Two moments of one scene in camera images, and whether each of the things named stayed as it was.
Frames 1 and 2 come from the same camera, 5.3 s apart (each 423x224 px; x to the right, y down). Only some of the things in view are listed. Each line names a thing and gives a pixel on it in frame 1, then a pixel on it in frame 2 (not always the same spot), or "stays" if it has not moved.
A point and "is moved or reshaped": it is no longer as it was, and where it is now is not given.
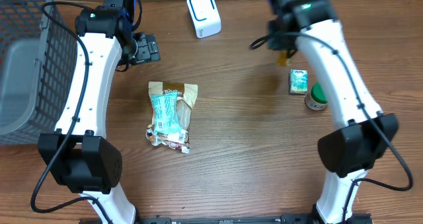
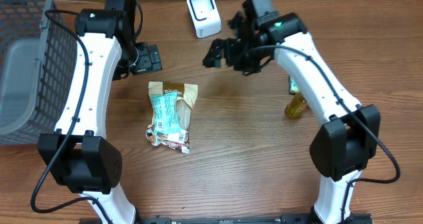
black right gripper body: x=275 y=42 to x=254 y=61
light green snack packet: x=166 y=113 stays
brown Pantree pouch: x=186 y=96 stays
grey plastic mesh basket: x=38 y=65 stays
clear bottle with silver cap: x=281 y=57 is moved or reshaped
